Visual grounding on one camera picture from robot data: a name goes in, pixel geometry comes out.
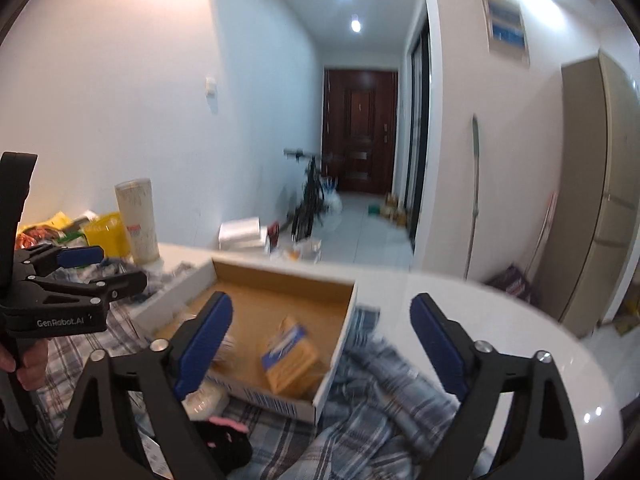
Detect tall white cylinder canister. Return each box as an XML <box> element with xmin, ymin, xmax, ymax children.
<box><xmin>115</xmin><ymin>179</ymin><xmax>160</xmax><ymax>264</ymax></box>

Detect cardboard boxes on floor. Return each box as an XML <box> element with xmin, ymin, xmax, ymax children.
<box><xmin>368</xmin><ymin>193</ymin><xmax>408</xmax><ymax>228</ymax></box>

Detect person's left hand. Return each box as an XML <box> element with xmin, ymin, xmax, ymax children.
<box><xmin>0</xmin><ymin>339</ymin><xmax>49</xmax><ymax>391</ymax></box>

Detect black bicycle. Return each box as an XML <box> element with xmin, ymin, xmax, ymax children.
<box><xmin>283</xmin><ymin>150</ymin><xmax>338</xmax><ymax>243</ymax></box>

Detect yellow plastic bin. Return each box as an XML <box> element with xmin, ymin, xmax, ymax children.
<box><xmin>82</xmin><ymin>212</ymin><xmax>130</xmax><ymax>258</ymax></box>

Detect red snack packages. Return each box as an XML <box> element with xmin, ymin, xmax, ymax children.
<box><xmin>14</xmin><ymin>209</ymin><xmax>101</xmax><ymax>252</ymax></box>

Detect wall electrical panel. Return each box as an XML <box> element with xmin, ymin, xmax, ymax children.
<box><xmin>482</xmin><ymin>0</ymin><xmax>530</xmax><ymax>66</ymax></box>

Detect shallow cardboard tray box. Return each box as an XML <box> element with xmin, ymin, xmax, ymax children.
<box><xmin>130</xmin><ymin>257</ymin><xmax>357</xmax><ymax>425</ymax></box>

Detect white plastic bag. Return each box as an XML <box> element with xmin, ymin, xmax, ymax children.
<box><xmin>320</xmin><ymin>177</ymin><xmax>343</xmax><ymax>216</ymax></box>

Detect black pink small item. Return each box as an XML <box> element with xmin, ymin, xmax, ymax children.
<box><xmin>192</xmin><ymin>416</ymin><xmax>253</xmax><ymax>476</ymax></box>

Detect white foam boxes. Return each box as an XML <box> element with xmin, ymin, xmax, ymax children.
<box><xmin>217</xmin><ymin>217</ymin><xmax>270</xmax><ymax>252</ymax></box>

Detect yellow blue packet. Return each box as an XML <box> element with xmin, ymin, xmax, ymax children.
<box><xmin>260</xmin><ymin>315</ymin><xmax>326</xmax><ymax>399</ymax></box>

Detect wall light switch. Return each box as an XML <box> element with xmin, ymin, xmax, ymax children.
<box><xmin>205</xmin><ymin>77</ymin><xmax>217</xmax><ymax>98</ymax></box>

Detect dark red entrance door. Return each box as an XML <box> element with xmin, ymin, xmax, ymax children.
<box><xmin>321</xmin><ymin>68</ymin><xmax>398</xmax><ymax>195</ymax></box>

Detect blue plaid shirt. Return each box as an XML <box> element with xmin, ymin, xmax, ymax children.
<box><xmin>34</xmin><ymin>258</ymin><xmax>497</xmax><ymax>480</ymax></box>

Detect grey mop handle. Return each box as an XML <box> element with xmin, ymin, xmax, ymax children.
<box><xmin>463</xmin><ymin>114</ymin><xmax>480</xmax><ymax>280</ymax></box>

